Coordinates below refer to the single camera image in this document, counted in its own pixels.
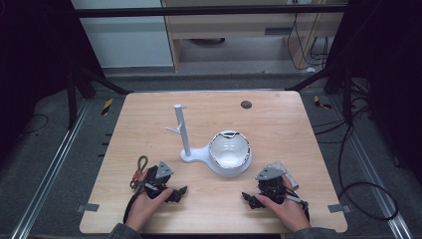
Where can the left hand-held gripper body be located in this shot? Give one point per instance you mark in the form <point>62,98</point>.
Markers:
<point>162,171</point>

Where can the white cabinet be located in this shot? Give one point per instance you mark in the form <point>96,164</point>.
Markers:
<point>126,43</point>

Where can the metal floor rail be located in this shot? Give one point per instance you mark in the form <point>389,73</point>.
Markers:
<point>49,172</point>
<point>371,172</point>

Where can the person's left hand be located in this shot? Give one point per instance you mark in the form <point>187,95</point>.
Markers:
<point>142,210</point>

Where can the dark curtain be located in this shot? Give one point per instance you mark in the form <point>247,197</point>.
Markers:
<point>391,66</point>
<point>33,66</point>

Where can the light wooden desk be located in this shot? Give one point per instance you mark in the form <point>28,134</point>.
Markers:
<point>232,25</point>

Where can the person's right hand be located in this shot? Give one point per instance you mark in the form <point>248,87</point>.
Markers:
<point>292,214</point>

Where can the black metal stand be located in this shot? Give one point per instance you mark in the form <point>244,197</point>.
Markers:
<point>71,99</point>
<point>347,96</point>

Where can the white key stand with bowl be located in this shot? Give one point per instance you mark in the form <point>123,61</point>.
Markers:
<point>199,154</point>

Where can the yellow and black tape strip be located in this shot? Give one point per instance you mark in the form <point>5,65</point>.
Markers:
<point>107,107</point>
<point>321,103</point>

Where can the round grey table grommet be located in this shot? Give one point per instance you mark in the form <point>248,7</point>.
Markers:
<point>246,105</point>

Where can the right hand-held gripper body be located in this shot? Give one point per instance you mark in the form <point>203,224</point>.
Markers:
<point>270,173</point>

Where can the black horizontal bar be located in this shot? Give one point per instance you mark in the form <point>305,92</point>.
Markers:
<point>199,11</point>

